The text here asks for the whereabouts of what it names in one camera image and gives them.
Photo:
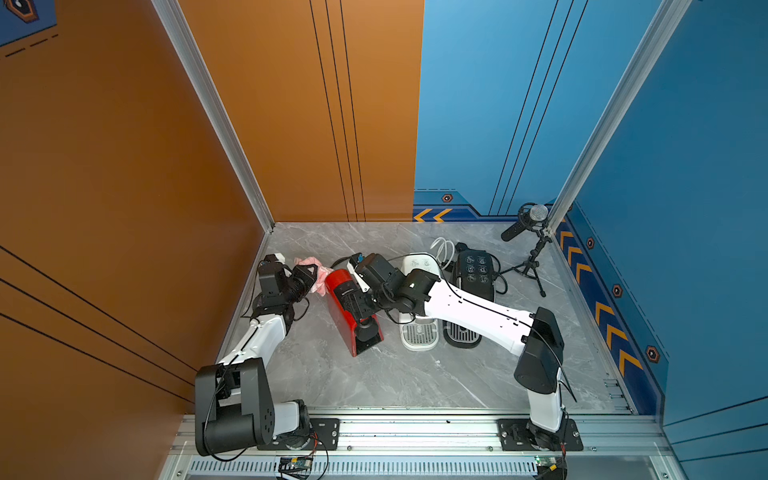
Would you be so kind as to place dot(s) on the green circuit board right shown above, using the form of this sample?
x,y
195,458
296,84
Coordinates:
x,y
555,468

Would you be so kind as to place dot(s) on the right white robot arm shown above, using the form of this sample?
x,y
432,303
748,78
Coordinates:
x,y
534,338

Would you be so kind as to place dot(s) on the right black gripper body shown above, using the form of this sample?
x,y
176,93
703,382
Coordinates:
x,y
364,304

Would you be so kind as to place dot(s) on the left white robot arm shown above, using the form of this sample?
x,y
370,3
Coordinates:
x,y
234,407

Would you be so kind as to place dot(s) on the green circuit board left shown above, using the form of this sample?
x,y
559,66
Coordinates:
x,y
296,468

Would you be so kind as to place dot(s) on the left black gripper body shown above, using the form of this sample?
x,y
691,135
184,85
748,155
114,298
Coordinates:
x,y
295,289

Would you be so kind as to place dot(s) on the white coffee machine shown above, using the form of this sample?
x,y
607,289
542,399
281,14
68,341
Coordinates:
x,y
418,331

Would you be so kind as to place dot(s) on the green circuit board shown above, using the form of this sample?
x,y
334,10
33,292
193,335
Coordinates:
x,y
296,468
555,468

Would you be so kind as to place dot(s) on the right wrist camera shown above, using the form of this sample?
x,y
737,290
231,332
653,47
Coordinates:
x,y
359,271

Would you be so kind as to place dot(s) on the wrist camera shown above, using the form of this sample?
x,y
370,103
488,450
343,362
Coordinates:
x,y
359,271
271,268

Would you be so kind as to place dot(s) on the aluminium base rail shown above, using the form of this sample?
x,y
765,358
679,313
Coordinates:
x,y
441,444

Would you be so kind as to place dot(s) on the red coffee machine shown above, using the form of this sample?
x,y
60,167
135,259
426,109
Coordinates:
x,y
358,333

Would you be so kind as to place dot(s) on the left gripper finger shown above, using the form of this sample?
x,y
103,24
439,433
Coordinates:
x,y
308,283
310,269

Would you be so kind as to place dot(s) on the black coffee machine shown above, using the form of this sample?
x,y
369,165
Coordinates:
x,y
472,271

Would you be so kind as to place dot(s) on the pink cloth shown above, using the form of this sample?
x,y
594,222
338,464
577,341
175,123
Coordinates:
x,y
320,271

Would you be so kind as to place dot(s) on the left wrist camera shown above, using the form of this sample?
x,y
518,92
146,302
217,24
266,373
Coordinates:
x,y
271,268

